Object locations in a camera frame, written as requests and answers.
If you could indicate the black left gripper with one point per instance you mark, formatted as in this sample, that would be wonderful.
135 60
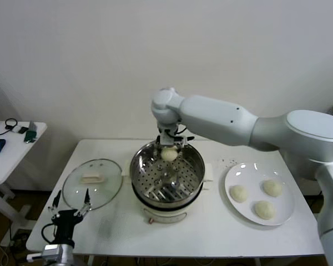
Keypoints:
66 221

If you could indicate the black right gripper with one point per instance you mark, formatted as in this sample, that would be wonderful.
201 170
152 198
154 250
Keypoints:
183 140

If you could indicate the white steamed baozi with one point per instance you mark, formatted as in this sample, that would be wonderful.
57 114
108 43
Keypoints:
264 210
272 188
169 154
238 193

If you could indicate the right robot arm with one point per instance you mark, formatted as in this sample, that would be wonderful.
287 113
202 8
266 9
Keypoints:
216 119

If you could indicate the perforated steel steamer basket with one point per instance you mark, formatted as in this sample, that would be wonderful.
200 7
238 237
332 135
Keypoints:
188 171

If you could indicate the steel steamer pot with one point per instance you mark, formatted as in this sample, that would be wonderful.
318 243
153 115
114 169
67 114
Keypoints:
163 216

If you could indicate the scattered dark crumbs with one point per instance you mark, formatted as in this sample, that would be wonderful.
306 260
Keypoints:
229 160

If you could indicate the white side table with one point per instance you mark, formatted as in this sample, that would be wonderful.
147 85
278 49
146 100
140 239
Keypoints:
14 155

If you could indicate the white round plate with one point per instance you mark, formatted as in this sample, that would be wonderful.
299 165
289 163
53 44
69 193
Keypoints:
244 174

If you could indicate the small grey stand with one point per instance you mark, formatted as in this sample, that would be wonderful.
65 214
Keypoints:
32 126

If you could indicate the small dark device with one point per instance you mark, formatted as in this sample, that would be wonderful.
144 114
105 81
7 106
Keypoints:
22 130

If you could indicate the small white box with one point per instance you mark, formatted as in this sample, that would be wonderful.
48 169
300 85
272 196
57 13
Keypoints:
15 130

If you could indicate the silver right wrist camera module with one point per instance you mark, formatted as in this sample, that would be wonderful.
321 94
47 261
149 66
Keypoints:
166 137

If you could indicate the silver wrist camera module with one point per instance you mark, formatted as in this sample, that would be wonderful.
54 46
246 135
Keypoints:
166 137
55 250

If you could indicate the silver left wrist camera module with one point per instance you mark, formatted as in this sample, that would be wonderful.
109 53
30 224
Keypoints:
55 250

